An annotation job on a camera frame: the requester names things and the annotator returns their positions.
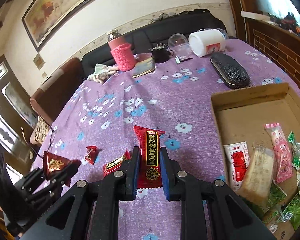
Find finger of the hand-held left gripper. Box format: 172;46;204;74
15;168;47;193
26;164;77;207

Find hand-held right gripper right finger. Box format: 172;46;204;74
161;147;277;240

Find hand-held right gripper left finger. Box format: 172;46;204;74
20;146;141;240

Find dark red gold packet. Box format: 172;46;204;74
42;151;82;187

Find red gold snack packet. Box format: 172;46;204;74
133;125;166;190
102;151;132;177

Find pale yellow snack packet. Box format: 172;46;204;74
237;144;276;204

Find shallow cardboard box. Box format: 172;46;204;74
210;82;300;240

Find pink snack packet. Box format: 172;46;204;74
264;123;293;184

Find small green candy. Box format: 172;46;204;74
287;131;300;171

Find small red candy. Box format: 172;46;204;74
86;145;99;165

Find patterned fabric bag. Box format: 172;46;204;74
30;116;53;145

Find wooden glass panel door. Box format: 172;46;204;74
0;55;40;180

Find white red snack packet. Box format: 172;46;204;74
222;142;251;191

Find brown chair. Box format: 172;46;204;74
30;57;83;128

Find worn grey notebook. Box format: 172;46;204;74
132;57;155;79

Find crumpled white cloth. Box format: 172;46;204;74
87;63;120;84

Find green leaf print snack packet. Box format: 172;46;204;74
262;179;288;213

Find pink bottle with knitted sleeve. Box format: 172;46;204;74
106;29;137;72

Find small black cup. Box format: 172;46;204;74
151;44;170;64

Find black textured glasses case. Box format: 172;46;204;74
210;52;250;90

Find clear plastic cup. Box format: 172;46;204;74
176;43;192;58

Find black leather sofa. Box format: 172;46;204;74
81;12;237;73

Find green snack packet with code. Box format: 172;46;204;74
275;192;300;231

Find clear glass cup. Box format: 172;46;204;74
168;33;188;48

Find white plastic jar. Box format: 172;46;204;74
188;29;227;57

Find dark clothing pile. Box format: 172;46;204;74
149;8;210;24

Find framed horse painting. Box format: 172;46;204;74
21;0;127;52

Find white flat box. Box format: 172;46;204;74
241;10;272;22

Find dark frame eyeglasses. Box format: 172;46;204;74
20;126;58;153

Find small yellow wall plaque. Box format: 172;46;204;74
33;54;45;70

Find wooden partition frame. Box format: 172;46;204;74
221;0;300;40

